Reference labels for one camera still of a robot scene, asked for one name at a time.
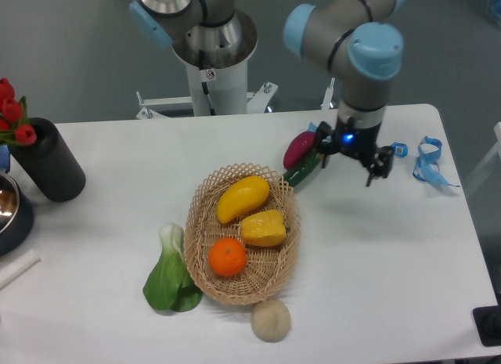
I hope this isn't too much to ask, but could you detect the black device at edge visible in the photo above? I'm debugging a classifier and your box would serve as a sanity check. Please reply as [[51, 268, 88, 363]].
[[473, 305, 500, 347]]

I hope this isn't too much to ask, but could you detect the yellow mango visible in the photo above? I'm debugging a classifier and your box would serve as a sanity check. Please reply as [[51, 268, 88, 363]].
[[216, 175, 270, 224]]

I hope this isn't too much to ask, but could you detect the black cylindrical vase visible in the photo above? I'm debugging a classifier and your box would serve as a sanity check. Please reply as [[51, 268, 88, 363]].
[[9, 117, 86, 202]]

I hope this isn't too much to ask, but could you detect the white flat stick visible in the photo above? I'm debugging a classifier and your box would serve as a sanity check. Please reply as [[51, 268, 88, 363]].
[[0, 249, 41, 289]]

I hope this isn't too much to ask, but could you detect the red tulip bouquet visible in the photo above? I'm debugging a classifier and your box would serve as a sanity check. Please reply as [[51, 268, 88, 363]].
[[1, 77, 37, 146]]

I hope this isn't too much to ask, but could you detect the white frame at right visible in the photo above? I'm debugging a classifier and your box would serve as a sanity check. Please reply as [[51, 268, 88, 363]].
[[463, 122, 500, 197]]

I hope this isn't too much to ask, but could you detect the green bok choy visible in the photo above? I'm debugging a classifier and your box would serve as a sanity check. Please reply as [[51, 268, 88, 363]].
[[142, 222, 203, 312]]

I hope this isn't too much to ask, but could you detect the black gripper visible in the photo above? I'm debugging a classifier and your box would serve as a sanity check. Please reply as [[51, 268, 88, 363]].
[[313, 119, 395, 186]]

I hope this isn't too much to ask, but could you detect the dark metal bowl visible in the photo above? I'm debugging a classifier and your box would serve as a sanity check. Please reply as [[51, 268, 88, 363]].
[[0, 171, 34, 256]]

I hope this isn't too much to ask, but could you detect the small blue tag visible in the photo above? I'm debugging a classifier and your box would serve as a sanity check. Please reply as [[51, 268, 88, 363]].
[[391, 142, 409, 158]]

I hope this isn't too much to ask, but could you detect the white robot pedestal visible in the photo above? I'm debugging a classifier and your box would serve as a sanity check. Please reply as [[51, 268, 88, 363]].
[[135, 9, 337, 121]]

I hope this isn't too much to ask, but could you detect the green cucumber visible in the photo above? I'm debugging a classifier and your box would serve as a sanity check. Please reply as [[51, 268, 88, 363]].
[[283, 151, 322, 187]]

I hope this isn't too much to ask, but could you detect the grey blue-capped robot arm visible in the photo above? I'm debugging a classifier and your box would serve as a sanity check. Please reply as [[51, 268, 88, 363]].
[[129, 0, 405, 186]]

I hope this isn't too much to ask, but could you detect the blue tangled ribbon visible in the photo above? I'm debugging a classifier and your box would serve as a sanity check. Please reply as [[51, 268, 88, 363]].
[[413, 136, 460, 187]]

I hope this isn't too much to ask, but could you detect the yellow bell pepper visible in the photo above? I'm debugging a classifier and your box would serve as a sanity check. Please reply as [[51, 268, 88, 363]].
[[240, 209, 287, 247]]

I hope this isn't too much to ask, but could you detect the purple sweet potato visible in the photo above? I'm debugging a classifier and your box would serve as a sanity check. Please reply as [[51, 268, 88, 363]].
[[283, 131, 315, 170]]

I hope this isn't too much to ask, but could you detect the woven wicker basket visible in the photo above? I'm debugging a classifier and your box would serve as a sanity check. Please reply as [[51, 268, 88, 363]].
[[182, 162, 301, 306]]

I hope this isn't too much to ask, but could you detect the orange mandarin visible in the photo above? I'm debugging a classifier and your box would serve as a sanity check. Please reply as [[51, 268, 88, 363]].
[[208, 237, 247, 277]]

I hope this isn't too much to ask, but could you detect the beige steamed bun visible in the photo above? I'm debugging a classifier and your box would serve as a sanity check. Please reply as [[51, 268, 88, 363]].
[[250, 299, 291, 343]]

